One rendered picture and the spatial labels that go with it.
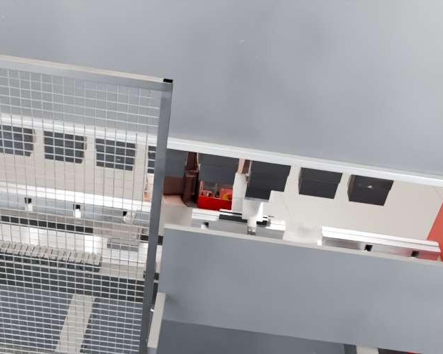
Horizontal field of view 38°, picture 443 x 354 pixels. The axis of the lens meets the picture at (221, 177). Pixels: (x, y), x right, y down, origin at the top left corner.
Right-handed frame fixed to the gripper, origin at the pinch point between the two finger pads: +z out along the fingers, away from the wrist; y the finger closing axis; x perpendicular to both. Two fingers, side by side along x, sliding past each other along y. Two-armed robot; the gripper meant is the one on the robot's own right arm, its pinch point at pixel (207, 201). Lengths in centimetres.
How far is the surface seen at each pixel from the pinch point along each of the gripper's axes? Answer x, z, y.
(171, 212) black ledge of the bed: -13.6, -5.3, 30.5
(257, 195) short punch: 21, -26, 46
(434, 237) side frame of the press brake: 105, -9, 17
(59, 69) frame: -33, -89, 146
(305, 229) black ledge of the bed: 45, -6, 26
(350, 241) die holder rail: 63, -11, 41
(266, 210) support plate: 26.0, -16.4, 36.5
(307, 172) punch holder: 38, -42, 52
